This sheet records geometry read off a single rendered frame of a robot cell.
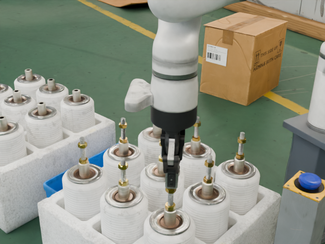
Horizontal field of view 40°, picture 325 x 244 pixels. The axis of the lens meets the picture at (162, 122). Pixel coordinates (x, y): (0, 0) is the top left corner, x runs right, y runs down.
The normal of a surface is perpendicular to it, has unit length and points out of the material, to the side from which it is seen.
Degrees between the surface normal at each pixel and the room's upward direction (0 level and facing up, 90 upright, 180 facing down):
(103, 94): 0
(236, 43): 90
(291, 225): 90
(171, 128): 90
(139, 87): 6
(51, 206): 0
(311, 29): 90
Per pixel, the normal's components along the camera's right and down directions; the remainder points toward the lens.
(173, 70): -0.12, 0.46
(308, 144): -0.85, 0.22
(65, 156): 0.75, 0.32
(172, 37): -0.06, -0.80
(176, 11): -0.02, 0.67
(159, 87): -0.66, 0.20
